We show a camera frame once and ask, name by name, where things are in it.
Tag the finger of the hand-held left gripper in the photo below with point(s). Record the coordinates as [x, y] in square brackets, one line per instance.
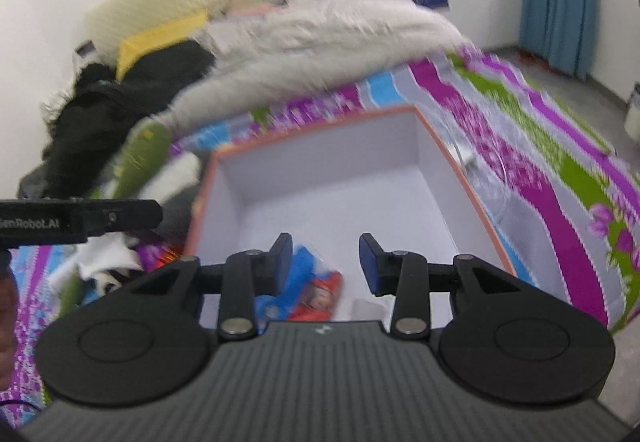
[125, 216]

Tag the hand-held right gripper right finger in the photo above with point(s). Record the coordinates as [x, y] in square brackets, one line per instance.
[368, 267]

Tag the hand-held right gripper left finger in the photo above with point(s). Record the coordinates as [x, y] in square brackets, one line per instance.
[282, 264]

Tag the blue red snack packet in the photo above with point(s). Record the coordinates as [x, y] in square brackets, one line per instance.
[315, 292]

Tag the pink cardboard box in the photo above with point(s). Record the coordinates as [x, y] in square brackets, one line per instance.
[325, 182]

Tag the white sock cloth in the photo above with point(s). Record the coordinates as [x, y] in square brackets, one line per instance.
[107, 254]

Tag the red foil packet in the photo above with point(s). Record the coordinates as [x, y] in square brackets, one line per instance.
[167, 258]

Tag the green plush scallion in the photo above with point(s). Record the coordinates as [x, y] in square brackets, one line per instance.
[145, 152]

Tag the grey white penguin plush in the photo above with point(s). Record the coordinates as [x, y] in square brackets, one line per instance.
[182, 177]

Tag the black cloth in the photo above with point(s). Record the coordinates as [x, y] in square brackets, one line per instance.
[100, 112]

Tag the yellow pillow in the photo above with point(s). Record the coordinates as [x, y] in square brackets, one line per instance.
[150, 42]

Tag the floral striped bed sheet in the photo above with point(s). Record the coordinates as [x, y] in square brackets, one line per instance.
[550, 147]

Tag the light grey quilt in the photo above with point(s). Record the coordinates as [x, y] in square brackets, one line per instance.
[310, 37]

